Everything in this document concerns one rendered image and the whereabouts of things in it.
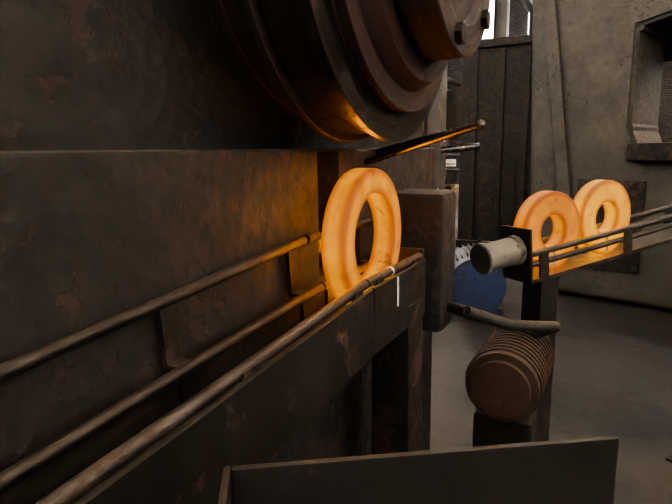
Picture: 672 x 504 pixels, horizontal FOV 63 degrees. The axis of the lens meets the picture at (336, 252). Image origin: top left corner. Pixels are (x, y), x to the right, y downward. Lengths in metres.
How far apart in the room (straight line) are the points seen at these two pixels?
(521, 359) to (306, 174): 0.49
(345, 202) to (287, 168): 0.08
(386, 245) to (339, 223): 0.15
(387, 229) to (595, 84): 2.68
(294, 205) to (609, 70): 2.82
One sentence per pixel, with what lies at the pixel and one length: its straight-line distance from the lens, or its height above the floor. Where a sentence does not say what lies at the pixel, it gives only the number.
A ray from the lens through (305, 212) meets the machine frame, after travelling 0.70.
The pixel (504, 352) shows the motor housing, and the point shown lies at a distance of 0.97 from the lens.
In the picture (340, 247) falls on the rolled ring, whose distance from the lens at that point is 0.65.
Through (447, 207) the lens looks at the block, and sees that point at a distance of 0.91.
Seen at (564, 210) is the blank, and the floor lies 0.75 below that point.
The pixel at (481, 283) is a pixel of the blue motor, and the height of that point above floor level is 0.21.
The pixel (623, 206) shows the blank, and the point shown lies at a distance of 1.31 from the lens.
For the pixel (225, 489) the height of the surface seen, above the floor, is 0.72.
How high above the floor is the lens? 0.87
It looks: 11 degrees down
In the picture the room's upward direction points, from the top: 1 degrees counter-clockwise
